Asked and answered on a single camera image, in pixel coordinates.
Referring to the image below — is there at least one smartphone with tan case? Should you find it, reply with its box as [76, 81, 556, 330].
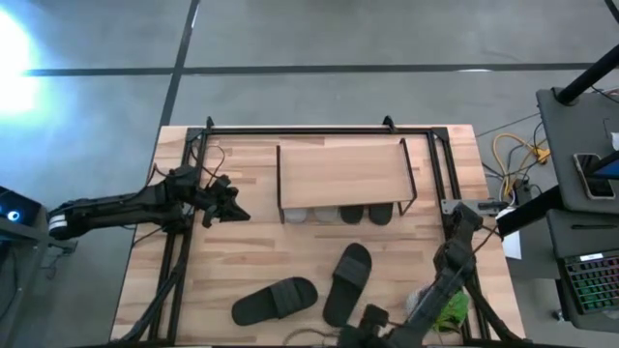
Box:
[573, 153, 617, 201]

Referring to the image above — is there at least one black desk bar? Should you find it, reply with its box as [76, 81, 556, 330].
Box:
[495, 186, 565, 238]

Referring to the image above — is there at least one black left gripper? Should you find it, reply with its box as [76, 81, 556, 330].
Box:
[195, 173, 251, 229]

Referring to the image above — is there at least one dark grey desk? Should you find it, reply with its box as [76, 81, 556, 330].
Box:
[545, 207, 619, 334]

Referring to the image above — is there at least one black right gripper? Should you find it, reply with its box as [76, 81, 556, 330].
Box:
[338, 303, 405, 348]

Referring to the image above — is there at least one black floor cable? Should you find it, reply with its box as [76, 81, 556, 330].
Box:
[481, 120, 552, 192]

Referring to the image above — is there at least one black device blue screen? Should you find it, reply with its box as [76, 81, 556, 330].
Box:
[590, 150, 619, 181]

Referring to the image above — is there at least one black round pole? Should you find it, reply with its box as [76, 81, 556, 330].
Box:
[554, 45, 619, 105]

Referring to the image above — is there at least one white paper sheet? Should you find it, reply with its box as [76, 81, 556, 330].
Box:
[497, 206, 523, 261]

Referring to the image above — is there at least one yellow floor cable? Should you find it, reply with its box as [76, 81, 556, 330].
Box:
[491, 132, 551, 190]

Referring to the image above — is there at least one grey looped cable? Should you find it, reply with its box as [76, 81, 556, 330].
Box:
[281, 327, 342, 348]

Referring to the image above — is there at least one thin grey floor cable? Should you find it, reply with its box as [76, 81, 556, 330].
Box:
[476, 113, 541, 138]

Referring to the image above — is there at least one grey metal plate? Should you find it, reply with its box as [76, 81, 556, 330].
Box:
[440, 197, 509, 217]

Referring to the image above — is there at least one wooden shelf black metal frame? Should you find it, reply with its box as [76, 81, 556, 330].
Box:
[276, 138, 418, 224]

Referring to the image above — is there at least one grey rubber slide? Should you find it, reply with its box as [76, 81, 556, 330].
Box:
[313, 206, 339, 223]
[283, 207, 310, 224]

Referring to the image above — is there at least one black aluminium rig frame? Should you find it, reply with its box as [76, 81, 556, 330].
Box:
[108, 115, 533, 348]

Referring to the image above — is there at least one grey side table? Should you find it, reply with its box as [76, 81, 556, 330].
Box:
[535, 86, 619, 215]

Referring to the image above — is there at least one grey metal stand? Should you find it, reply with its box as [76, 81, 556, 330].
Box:
[0, 217, 78, 348]

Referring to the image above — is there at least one black power strip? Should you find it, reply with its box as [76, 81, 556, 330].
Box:
[512, 177, 534, 207]

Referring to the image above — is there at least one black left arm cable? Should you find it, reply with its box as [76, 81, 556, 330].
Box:
[191, 143, 228, 189]

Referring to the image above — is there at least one black device with blue light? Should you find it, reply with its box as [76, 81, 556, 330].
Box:
[0, 186, 44, 227]

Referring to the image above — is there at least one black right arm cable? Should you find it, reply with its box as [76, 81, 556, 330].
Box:
[468, 221, 504, 257]

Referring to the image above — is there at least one potted green plant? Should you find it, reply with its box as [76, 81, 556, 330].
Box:
[405, 284, 471, 334]

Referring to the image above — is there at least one black rubber slide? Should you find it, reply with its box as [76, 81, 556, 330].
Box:
[339, 205, 366, 225]
[368, 202, 395, 226]
[230, 275, 319, 327]
[322, 242, 373, 329]

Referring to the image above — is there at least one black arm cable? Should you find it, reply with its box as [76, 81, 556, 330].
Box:
[191, 143, 228, 189]
[468, 221, 504, 257]

